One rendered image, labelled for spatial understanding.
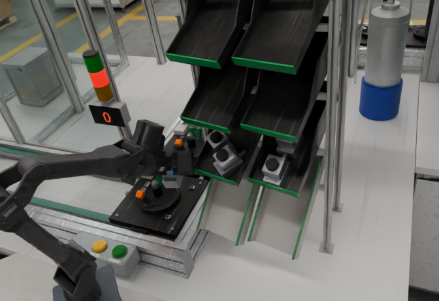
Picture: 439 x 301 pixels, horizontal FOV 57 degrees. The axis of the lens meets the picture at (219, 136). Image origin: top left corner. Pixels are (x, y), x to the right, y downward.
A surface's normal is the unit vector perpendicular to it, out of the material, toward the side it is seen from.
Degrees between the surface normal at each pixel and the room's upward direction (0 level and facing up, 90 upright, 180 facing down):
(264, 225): 45
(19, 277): 0
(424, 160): 0
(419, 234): 90
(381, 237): 0
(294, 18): 25
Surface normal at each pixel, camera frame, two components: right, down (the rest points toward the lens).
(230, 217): -0.47, -0.17
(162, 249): -0.14, -0.79
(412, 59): -0.38, 0.59
